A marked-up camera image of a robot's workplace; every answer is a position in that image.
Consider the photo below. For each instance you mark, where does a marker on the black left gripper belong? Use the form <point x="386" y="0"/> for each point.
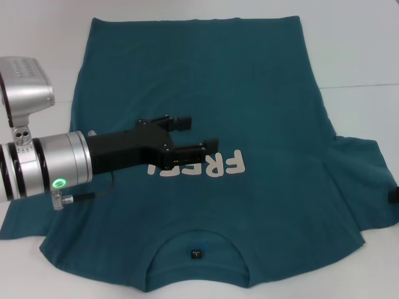
<point x="124" y="148"/>

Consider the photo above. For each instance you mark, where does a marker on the teal t-shirt with FREE print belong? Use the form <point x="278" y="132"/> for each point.
<point x="233" y="93"/>

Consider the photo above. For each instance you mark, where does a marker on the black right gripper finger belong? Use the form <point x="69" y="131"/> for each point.
<point x="394" y="196"/>

